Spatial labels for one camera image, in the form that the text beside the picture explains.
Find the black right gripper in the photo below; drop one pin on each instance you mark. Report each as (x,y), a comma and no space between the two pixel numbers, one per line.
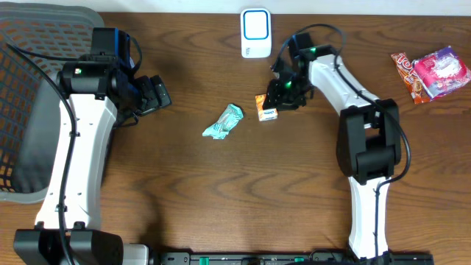
(277,101)

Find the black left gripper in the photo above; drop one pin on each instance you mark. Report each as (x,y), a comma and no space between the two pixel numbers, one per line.
(148,96)

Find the small orange snack packet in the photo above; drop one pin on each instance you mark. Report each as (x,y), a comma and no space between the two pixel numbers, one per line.
(264,115)

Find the teal snack packet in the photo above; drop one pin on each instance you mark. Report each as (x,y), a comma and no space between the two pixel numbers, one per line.
(226,122)

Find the red orange candy bar wrapper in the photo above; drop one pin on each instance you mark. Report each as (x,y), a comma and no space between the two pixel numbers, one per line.
(410,78)

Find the purple red snack bag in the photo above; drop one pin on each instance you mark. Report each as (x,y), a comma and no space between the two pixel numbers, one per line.
(441,72)

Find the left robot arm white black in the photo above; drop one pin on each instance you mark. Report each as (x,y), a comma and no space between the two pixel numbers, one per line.
(99,92)

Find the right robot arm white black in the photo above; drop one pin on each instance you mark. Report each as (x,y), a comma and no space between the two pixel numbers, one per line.
(368,141)

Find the dark grey plastic basket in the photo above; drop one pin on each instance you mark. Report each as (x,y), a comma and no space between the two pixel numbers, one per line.
(30,115)

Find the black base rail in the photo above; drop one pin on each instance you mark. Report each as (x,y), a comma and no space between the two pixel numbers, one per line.
(316,257)

